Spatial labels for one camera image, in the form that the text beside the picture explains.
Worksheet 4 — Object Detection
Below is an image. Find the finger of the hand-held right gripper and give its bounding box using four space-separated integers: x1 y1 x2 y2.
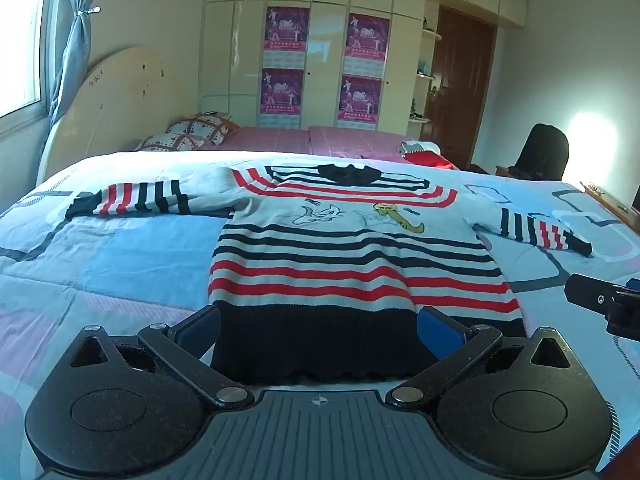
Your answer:
564 272 640 342

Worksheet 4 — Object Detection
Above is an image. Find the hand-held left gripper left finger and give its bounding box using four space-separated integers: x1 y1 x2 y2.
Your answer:
65 304 256 409

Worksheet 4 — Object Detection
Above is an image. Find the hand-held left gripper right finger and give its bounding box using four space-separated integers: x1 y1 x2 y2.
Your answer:
385 305 584 409

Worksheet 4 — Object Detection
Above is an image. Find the striped knit sweater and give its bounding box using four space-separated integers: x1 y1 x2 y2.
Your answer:
65 162 593 385

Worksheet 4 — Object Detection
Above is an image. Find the wooden side table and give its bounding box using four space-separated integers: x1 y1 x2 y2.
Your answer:
580 180 640 237

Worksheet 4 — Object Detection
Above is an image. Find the blue pink patterned quilt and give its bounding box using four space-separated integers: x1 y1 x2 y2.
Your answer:
0 150 640 472

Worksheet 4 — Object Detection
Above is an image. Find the chair with black cloth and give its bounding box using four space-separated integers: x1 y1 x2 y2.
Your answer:
495 123 570 181

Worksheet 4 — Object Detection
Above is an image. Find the red cloth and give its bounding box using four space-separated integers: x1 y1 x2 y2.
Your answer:
405 150 459 170

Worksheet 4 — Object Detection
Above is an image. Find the black white striped cloth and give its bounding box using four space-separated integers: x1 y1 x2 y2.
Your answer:
397 140 442 157

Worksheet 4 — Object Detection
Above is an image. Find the white patterned pillow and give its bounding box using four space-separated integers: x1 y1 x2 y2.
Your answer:
134 133 212 152
166 114 237 144

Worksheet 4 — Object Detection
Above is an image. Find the pink bed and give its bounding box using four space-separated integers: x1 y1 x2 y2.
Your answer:
215 125 462 171

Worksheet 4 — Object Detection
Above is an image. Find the cream wooden headboard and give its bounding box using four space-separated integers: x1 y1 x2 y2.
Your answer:
36 45 200 188

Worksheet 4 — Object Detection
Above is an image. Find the brown wooden door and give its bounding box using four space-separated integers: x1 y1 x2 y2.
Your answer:
425 4 499 169

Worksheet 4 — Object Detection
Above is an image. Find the cream corner shelf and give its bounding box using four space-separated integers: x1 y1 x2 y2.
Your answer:
407 17 444 139

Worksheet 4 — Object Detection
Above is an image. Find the blue curtain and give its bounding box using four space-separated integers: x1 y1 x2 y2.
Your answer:
46 0 102 125

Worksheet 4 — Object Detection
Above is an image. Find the cream wardrobe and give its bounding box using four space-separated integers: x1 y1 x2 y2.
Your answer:
196 0 442 135

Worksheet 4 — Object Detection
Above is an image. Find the window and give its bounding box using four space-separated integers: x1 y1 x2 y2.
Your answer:
0 0 57 122

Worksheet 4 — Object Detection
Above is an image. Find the pink wall poster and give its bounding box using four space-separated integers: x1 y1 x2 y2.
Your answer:
344 12 391 76
264 6 310 70
259 67 305 129
337 73 384 131

